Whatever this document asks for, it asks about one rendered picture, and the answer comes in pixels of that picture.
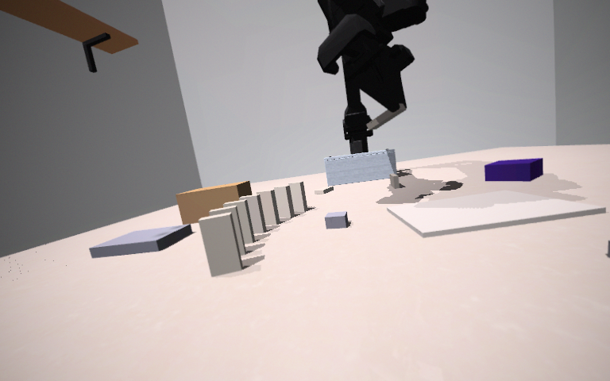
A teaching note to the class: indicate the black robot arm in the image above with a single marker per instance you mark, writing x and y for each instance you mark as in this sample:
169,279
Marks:
393,15

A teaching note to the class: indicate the brown rectangular block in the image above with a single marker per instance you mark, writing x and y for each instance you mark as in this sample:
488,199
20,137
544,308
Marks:
195,204

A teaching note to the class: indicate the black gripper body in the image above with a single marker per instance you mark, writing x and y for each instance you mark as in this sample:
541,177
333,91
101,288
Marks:
355,37

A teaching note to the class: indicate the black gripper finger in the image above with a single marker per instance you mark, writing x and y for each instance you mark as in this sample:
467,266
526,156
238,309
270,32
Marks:
394,69
372,77

